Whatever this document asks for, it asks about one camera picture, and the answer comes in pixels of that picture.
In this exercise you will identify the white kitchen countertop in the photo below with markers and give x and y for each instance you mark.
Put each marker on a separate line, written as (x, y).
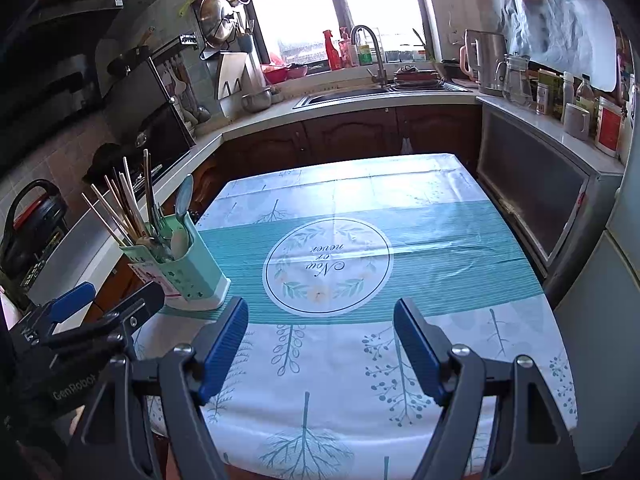
(282, 110)

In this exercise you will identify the green box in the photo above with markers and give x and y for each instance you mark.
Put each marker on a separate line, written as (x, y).
(549, 91)

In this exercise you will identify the dark glass-door oven cabinet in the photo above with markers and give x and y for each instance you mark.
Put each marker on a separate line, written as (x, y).
(530, 185)

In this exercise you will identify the white ceramic spoon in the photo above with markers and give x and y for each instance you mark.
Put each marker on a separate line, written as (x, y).
(179, 242)

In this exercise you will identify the white mug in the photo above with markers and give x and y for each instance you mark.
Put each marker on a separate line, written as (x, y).
(577, 120)

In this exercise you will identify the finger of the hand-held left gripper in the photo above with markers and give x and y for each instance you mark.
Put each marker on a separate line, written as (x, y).
(142, 305)
(72, 297)

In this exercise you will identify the translucent plastic sheet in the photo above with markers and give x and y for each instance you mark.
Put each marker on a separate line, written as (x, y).
(550, 10)

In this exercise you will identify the red plastic basin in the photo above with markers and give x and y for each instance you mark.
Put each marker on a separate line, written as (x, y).
(275, 72)

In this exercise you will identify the glass pitcher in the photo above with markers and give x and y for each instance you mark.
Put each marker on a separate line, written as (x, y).
(517, 82)

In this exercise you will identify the steel bowl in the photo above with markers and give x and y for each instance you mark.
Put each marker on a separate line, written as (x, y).
(257, 100)

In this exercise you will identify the red spray bottle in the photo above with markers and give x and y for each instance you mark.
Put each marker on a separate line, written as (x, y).
(332, 52)

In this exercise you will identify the red cooking pot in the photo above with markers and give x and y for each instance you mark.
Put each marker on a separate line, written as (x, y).
(417, 77)

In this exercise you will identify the green utensil holder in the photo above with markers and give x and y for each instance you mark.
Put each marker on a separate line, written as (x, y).
(195, 270)

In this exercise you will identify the green dish soap bottle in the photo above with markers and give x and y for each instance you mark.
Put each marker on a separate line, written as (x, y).
(365, 55)

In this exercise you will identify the black electric pressure cooker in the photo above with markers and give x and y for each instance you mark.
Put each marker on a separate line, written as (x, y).
(37, 230)

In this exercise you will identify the bunch of assorted chopsticks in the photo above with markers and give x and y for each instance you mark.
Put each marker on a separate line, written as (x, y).
(127, 200)

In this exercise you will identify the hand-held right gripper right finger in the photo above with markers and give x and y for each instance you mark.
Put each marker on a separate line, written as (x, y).
(417, 350)

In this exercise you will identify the kitchen window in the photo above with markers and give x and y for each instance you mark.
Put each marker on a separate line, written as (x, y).
(300, 5)

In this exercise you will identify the white plastic bottle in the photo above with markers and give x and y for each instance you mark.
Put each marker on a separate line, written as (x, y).
(567, 92)

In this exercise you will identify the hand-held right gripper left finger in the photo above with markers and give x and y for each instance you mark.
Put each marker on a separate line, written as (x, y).
(225, 345)

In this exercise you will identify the steel sink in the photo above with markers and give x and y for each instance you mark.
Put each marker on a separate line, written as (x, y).
(340, 96)

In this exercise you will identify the grey stove splash guard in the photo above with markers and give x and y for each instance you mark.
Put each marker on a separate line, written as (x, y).
(170, 110)

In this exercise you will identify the leaf-print teal tablecloth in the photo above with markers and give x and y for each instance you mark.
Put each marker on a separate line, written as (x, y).
(330, 360)

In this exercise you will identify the brown glass bottle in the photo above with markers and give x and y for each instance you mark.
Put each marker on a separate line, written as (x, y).
(584, 92)

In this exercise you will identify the pink bottle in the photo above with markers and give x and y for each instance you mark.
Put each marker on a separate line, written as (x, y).
(345, 52)

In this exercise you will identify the large steel spoon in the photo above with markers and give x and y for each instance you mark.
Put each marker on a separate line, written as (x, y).
(184, 195)

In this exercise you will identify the steel faucet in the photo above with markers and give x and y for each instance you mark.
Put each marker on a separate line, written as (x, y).
(362, 32)

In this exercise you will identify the wooden cutting board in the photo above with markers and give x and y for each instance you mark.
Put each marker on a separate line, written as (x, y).
(235, 72)

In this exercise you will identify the hanging ladles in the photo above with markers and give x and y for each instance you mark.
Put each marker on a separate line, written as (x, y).
(187, 105)

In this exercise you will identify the black range hood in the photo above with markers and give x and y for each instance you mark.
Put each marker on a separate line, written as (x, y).
(50, 25)

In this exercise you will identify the grey refrigerator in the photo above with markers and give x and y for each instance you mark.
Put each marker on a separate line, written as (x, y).
(600, 335)

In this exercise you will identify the steel knife rack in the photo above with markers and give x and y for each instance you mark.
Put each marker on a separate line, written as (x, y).
(187, 39)

